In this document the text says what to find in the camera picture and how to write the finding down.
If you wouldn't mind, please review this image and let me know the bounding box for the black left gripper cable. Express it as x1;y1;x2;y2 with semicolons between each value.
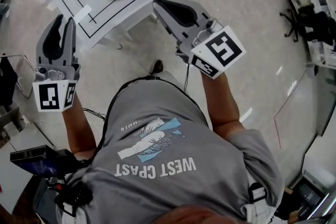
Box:
82;106;108;121

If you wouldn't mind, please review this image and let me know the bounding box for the black body-worn monitor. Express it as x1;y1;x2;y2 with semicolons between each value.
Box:
9;146;81;179

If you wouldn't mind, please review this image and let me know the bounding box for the white table with black lines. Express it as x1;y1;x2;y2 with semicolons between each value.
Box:
49;0;197;51

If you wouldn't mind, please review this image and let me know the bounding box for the grey desk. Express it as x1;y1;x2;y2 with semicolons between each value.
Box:
0;149;36;217

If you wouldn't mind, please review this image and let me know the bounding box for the person's right forearm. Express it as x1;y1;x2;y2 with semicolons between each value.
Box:
201;70;246;141

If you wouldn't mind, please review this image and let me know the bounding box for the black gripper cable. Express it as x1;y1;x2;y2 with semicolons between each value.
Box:
183;62;192;94
82;106;108;121

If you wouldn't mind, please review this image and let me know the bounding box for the black office chair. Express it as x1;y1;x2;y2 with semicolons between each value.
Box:
279;7;336;44

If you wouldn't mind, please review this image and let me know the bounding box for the person's left forearm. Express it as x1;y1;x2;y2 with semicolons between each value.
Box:
62;94;97;155

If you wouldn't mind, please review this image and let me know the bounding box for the white shelf rack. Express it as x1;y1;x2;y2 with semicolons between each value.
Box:
275;0;336;70

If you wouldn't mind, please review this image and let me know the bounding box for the black waist cable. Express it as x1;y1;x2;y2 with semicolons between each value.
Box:
100;74;212;145

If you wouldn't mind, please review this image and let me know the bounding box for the person's grey printed t-shirt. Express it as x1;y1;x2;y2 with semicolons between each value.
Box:
56;78;286;224

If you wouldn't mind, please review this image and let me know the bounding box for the black chair with metal frame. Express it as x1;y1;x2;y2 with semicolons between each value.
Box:
0;54;37;108

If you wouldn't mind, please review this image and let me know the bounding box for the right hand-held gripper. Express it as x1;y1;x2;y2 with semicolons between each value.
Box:
153;0;247;79

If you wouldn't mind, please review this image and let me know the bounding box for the black monitor mount clamp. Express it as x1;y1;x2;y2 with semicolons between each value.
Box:
46;170;94;217

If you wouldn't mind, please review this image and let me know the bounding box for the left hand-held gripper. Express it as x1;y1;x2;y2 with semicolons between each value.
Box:
33;14;81;113

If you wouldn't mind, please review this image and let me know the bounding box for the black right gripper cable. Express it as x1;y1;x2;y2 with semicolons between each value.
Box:
183;62;192;94

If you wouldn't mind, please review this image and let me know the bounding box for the white harness strap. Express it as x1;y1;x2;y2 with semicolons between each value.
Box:
56;201;82;224
240;182;278;224

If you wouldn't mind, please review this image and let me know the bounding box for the person's dark shoe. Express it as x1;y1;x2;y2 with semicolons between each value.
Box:
149;59;164;76

